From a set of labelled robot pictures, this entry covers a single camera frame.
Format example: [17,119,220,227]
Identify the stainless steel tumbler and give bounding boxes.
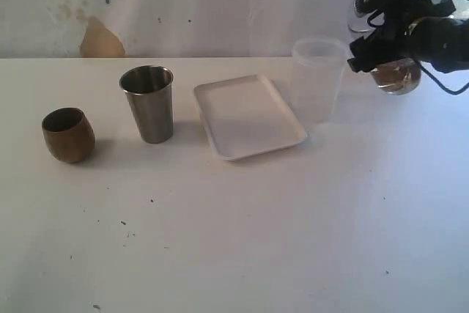
[119,65,174,144]

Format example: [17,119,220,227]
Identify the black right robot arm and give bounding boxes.
[348,0,468,73]

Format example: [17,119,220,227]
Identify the brown wooden cup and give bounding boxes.
[41,107,95,163]

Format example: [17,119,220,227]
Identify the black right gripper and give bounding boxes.
[348,0,457,73]

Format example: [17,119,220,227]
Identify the translucent plastic container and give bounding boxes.
[290,37,348,125]

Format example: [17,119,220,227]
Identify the clear shaker cup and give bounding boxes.
[368,59,423,96]

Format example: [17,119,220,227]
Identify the white rectangular tray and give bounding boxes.
[193,75,308,161]

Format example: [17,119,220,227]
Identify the clear dome shaker lid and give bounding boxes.
[347,0,374,39]

